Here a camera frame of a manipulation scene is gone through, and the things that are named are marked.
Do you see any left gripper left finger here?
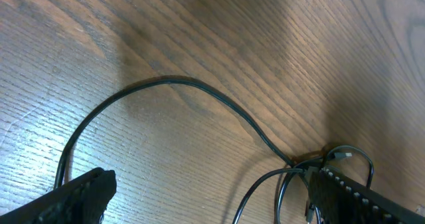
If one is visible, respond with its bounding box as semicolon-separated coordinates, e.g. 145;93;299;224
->
1;168;116;224

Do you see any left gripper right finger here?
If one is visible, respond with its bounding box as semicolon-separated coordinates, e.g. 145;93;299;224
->
308;169;424;224

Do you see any black USB cable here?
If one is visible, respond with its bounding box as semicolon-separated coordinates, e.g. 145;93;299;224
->
232;145;375;224
53;76;296;190

